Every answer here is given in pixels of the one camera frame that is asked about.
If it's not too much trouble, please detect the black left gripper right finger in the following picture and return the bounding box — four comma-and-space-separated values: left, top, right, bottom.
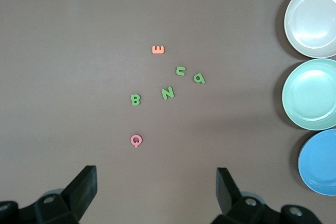
211, 167, 322, 224

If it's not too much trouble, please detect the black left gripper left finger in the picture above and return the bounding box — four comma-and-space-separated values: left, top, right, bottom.
0, 165, 98, 224

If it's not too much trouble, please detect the green foam capital letter B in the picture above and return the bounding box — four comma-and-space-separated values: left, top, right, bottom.
130, 93, 142, 107

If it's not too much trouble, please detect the green foam capital letter N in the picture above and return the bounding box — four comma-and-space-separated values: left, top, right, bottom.
160, 86, 175, 101

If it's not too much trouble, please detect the green foam lowercase letter a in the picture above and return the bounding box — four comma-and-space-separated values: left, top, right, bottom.
193, 72, 206, 85

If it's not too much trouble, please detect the pink foam letter Q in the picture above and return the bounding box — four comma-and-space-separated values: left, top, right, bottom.
130, 134, 144, 148

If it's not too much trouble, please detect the blue round plate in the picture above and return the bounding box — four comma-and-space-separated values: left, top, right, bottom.
298, 129, 336, 196

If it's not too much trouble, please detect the mint green round plate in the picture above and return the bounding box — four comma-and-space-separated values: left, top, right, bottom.
282, 58, 336, 131

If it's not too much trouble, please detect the beige round plate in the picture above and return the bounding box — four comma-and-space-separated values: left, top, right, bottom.
283, 0, 336, 59

